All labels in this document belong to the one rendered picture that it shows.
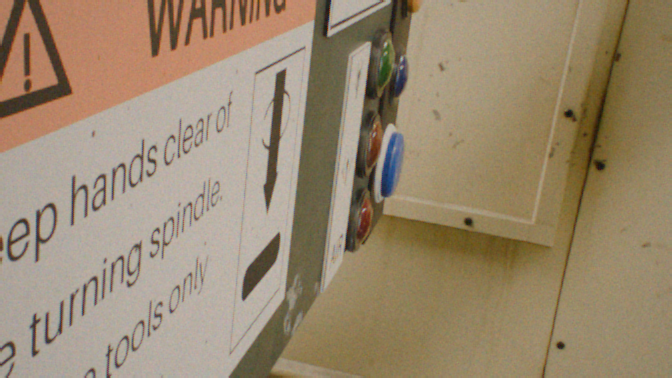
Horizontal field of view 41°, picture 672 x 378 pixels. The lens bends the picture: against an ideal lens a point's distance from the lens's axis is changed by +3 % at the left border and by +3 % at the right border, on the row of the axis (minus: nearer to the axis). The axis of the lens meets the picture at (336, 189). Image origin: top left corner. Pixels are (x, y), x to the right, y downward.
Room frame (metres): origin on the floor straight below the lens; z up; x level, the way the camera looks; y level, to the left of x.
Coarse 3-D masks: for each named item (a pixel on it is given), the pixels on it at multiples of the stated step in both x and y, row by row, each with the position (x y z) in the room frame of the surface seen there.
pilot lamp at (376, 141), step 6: (378, 126) 0.33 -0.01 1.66; (372, 132) 0.33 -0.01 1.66; (378, 132) 0.33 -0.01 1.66; (372, 138) 0.33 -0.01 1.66; (378, 138) 0.33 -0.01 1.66; (372, 144) 0.33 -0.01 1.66; (378, 144) 0.33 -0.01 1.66; (372, 150) 0.33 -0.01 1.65; (378, 150) 0.33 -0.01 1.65; (372, 156) 0.33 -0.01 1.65; (378, 156) 0.33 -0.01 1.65; (372, 162) 0.33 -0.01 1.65
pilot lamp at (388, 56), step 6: (390, 42) 0.33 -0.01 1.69; (384, 48) 0.33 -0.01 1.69; (390, 48) 0.33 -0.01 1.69; (384, 54) 0.33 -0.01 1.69; (390, 54) 0.33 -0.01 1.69; (384, 60) 0.33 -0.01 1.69; (390, 60) 0.33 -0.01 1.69; (384, 66) 0.33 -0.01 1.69; (390, 66) 0.33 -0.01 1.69; (384, 72) 0.33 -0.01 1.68; (390, 72) 0.33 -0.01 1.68; (378, 78) 0.33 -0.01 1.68; (384, 78) 0.33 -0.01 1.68; (390, 78) 0.34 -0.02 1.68; (378, 84) 0.33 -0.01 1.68; (384, 84) 0.33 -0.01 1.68
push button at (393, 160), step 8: (392, 136) 0.38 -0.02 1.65; (400, 136) 0.38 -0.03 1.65; (392, 144) 0.37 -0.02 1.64; (400, 144) 0.38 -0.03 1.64; (392, 152) 0.37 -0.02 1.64; (400, 152) 0.38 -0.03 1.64; (384, 160) 0.37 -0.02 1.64; (392, 160) 0.37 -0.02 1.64; (400, 160) 0.38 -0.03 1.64; (384, 168) 0.37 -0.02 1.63; (392, 168) 0.37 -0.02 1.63; (400, 168) 0.38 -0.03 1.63; (384, 176) 0.37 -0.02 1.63; (392, 176) 0.37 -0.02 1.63; (384, 184) 0.37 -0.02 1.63; (392, 184) 0.37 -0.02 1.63; (384, 192) 0.37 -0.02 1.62; (392, 192) 0.38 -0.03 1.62
